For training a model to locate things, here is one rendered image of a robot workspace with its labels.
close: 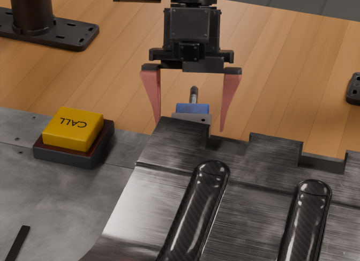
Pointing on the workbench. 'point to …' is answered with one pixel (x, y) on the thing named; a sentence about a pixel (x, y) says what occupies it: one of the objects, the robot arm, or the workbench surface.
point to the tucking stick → (17, 243)
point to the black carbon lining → (305, 242)
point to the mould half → (146, 155)
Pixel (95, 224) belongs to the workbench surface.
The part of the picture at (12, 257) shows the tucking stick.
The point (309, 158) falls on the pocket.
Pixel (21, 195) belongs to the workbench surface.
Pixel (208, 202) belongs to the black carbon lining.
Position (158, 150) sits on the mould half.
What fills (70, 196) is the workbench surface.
